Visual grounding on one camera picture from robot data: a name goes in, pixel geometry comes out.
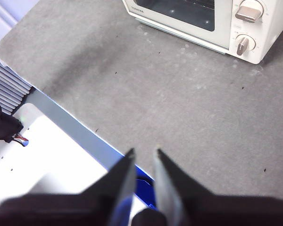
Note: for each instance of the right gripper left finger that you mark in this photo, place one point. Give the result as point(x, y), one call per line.
point(103, 202)

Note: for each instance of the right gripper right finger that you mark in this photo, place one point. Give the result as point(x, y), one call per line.
point(191, 202)

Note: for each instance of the cream Toshiba toaster oven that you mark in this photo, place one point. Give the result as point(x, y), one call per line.
point(273, 35)

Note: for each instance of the blue rounded plastic part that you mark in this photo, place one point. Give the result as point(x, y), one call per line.
point(143, 188)

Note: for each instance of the grey ribbed panel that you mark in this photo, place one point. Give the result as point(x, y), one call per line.
point(4, 82)

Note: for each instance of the beige timer knob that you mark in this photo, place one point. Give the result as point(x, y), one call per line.
point(243, 44)

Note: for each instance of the beige temperature knob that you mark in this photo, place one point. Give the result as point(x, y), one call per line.
point(247, 11)

